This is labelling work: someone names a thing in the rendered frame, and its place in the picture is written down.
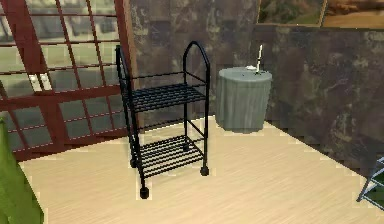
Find framed landscape picture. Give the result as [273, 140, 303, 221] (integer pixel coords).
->
[256, 0, 384, 30]

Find grey metal frame rack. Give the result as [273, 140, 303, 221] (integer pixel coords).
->
[356, 156, 384, 209]

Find grey round side table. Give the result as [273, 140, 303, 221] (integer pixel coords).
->
[215, 66, 273, 133]

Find red framed glass door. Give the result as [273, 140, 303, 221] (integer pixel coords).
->
[0, 0, 137, 162]

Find green cloth furniture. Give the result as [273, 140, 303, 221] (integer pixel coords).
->
[0, 117, 45, 224]

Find white candle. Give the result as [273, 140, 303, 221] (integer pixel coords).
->
[245, 44, 264, 74]

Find black wire shelf cart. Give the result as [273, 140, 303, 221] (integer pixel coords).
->
[115, 40, 211, 200]

